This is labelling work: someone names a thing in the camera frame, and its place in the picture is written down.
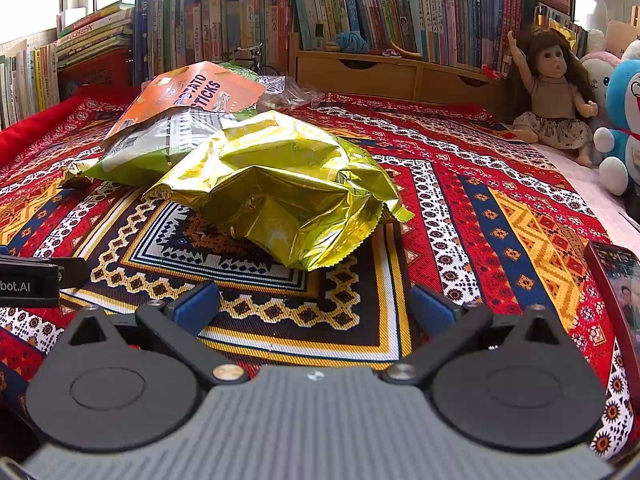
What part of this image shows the green white snack bag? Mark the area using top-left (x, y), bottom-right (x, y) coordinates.
top-left (60, 107), bottom-right (257, 188)

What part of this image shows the gold foil snack bag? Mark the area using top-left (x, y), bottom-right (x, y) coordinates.
top-left (145, 110), bottom-right (413, 271)

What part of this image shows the orange potato sticks bag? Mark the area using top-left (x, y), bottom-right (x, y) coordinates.
top-left (103, 61), bottom-right (266, 145)

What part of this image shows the clear plastic bag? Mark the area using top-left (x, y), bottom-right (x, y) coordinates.
top-left (256, 75), bottom-right (324, 112)

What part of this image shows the left row of upright books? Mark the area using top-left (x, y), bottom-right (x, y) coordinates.
top-left (0, 40), bottom-right (61, 129)

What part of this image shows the row of upright books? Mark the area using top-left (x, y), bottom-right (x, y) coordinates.
top-left (0, 40), bottom-right (61, 129)
top-left (132, 0), bottom-right (294, 84)
top-left (294, 0), bottom-right (537, 74)

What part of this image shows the red crate under books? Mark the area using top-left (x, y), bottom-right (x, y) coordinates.
top-left (58, 48), bottom-right (132, 100)

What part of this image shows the stack of flat books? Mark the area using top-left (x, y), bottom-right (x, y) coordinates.
top-left (55, 0), bottom-right (134, 70)

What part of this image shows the right row of upright books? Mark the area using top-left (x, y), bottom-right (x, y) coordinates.
top-left (294, 0), bottom-right (537, 74)

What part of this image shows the middle row of upright books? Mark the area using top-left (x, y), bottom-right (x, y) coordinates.
top-left (132, 0), bottom-right (294, 84)

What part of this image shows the red patterned table cloth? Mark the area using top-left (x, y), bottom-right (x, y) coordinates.
top-left (1, 87), bottom-right (639, 458)

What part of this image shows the dark red book cover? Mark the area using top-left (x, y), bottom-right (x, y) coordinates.
top-left (585, 242), bottom-right (639, 366)

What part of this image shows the blue Doraemon plush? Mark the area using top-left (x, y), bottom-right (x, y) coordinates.
top-left (593, 58), bottom-right (640, 196)

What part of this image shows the brown haired doll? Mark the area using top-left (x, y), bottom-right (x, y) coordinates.
top-left (506, 27), bottom-right (599, 167)

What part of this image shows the wooden drawer shelf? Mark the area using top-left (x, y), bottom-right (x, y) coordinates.
top-left (288, 32), bottom-right (509, 119)

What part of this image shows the miniature black bicycle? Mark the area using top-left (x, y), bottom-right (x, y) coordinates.
top-left (221, 44), bottom-right (280, 79)

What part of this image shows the blue yarn ball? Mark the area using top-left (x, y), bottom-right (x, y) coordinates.
top-left (335, 32), bottom-right (370, 54)

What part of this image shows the white pink rabbit plush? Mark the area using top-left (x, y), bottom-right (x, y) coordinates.
top-left (580, 30), bottom-right (620, 131)

